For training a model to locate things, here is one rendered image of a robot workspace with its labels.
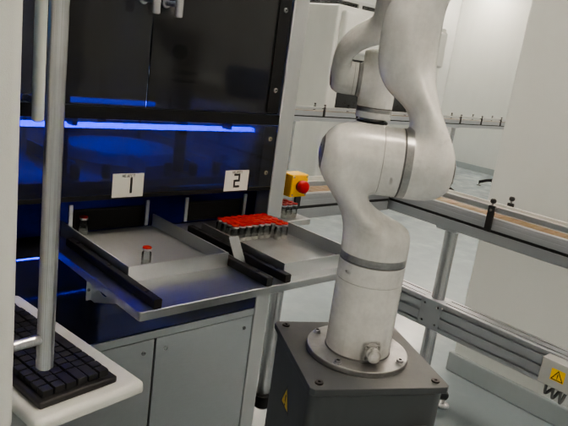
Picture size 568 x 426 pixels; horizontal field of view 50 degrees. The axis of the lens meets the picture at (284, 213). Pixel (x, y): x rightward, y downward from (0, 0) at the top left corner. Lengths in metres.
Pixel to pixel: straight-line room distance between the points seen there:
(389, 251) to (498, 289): 1.95
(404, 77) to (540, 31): 1.89
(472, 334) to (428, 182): 1.41
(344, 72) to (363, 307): 0.57
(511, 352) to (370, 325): 1.28
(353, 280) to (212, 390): 1.01
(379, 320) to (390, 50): 0.46
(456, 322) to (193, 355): 1.04
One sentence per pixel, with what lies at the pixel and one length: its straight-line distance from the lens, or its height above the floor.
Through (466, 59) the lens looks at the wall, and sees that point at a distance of 10.72.
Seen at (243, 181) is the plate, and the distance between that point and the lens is 1.76.
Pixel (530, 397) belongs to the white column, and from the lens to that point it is 3.03.
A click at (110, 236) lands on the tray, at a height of 0.88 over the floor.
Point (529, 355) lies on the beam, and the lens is 2.31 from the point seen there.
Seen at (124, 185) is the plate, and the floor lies 1.02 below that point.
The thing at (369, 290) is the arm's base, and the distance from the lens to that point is 1.07.
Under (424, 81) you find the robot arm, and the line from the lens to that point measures 1.04.
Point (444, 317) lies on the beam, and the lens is 2.44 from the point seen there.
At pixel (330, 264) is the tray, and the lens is 1.54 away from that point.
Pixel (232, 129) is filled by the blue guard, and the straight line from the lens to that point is 1.70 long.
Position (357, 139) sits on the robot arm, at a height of 1.26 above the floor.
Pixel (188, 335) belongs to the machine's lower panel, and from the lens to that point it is 1.83.
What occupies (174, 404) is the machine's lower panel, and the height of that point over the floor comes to 0.34.
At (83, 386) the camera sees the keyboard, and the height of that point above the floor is 0.82.
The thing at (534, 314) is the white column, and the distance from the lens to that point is 2.93.
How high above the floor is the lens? 1.37
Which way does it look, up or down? 14 degrees down
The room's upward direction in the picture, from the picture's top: 8 degrees clockwise
